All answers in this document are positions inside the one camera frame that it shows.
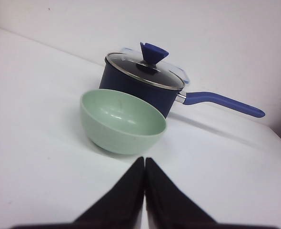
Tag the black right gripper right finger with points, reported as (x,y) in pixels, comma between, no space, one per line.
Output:
(169,208)

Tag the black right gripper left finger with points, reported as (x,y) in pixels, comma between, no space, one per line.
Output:
(119,208)

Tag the light green bowl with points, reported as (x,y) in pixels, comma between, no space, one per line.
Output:
(120,123)

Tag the dark blue saucepan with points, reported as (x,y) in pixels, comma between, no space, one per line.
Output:
(163,99)

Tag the glass pot lid blue knob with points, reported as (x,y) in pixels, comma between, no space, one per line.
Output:
(147,66)

